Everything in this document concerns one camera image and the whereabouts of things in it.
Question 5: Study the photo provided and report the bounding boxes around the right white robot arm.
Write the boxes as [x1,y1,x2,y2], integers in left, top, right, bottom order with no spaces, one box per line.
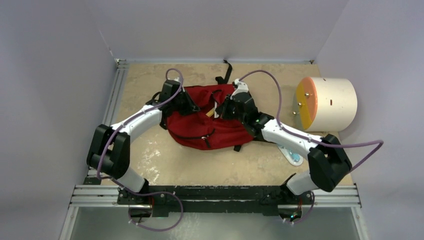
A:
[215,92,352,204]

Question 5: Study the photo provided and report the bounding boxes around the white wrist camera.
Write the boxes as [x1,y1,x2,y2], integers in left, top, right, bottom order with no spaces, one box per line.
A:
[174,77,185,92]
[230,78,249,99]

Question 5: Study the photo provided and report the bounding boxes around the red backpack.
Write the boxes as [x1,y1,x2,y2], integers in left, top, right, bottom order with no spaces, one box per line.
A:
[159,64,258,152]

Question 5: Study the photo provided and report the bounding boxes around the white cylinder with coloured disc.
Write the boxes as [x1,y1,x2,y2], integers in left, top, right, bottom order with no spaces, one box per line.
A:
[292,77,358,132]

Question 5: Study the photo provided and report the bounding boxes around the aluminium frame rails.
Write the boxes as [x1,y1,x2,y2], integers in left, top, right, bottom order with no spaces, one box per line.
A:
[61,66,365,240]

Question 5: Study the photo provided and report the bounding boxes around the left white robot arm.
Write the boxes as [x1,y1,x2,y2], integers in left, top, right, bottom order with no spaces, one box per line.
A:
[86,77,200,205]

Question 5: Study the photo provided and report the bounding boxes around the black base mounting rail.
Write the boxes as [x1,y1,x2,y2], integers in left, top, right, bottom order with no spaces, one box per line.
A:
[117,185,313,218]

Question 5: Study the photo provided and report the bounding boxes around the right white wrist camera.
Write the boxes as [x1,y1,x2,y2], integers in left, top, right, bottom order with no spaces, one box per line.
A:
[230,78,249,99]

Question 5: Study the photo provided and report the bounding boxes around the light blue pencil case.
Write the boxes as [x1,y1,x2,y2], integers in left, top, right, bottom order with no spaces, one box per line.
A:
[277,145,304,167]

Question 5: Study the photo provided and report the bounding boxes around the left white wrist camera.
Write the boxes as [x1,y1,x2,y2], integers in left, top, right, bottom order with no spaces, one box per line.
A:
[174,77,185,92]

